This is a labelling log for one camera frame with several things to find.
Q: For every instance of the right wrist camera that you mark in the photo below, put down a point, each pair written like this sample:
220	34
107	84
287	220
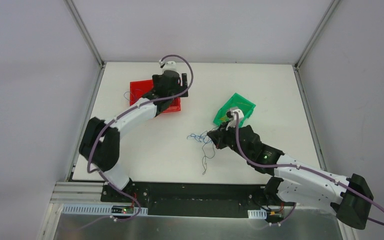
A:
235	117

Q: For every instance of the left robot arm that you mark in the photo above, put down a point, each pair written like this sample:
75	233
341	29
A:
100	144

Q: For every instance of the green bin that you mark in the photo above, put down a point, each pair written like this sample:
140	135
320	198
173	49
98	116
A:
235	102

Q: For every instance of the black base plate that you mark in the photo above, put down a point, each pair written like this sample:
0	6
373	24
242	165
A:
200	199

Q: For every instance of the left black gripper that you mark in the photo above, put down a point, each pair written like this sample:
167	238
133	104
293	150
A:
177	91

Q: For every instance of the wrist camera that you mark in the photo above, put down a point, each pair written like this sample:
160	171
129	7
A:
235	117
167	66

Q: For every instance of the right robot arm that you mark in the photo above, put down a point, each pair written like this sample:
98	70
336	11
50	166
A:
294	182

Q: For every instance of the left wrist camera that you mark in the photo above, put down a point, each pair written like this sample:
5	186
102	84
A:
167	66

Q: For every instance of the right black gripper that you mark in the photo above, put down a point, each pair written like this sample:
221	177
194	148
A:
221	138

